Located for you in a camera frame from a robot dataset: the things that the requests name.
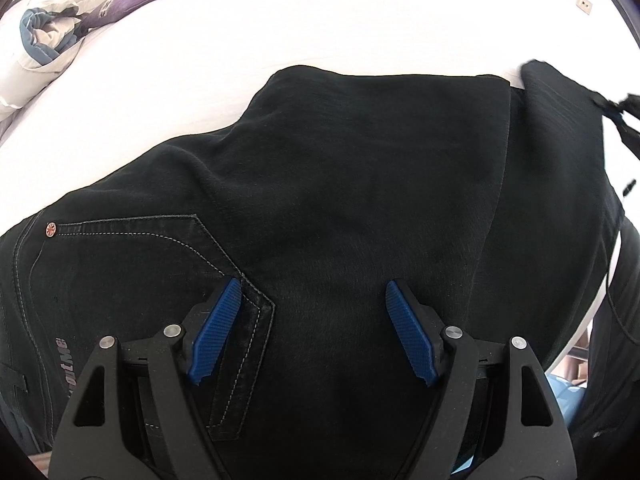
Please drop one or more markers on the bed with white sheet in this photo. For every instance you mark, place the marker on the bed with white sheet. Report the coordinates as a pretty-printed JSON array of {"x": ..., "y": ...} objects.
[{"x": 350, "y": 20}]

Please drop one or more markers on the black pants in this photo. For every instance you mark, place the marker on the black pants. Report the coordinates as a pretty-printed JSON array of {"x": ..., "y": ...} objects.
[{"x": 340, "y": 185}]

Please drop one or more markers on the white folded duvet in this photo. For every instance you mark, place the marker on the white folded duvet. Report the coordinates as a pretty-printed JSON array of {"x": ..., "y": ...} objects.
[{"x": 50, "y": 25}]

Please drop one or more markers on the person's dark clothing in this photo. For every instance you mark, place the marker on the person's dark clothing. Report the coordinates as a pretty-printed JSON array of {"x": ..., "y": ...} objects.
[{"x": 615, "y": 385}]

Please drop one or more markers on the wall socket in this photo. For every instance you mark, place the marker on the wall socket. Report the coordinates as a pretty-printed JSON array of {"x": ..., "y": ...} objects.
[{"x": 583, "y": 4}]

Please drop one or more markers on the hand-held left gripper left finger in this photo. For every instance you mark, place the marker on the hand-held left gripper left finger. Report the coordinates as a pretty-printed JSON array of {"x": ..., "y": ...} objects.
[{"x": 215, "y": 330}]

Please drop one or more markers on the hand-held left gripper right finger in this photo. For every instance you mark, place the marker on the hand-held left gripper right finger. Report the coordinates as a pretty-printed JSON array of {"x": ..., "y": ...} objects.
[{"x": 410, "y": 330}]

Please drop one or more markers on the light blue cloth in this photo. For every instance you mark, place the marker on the light blue cloth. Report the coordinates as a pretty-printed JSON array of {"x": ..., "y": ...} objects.
[{"x": 565, "y": 400}]

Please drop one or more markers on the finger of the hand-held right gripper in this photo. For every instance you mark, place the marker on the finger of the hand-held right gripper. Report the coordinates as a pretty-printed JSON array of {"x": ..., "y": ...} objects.
[{"x": 625, "y": 120}]

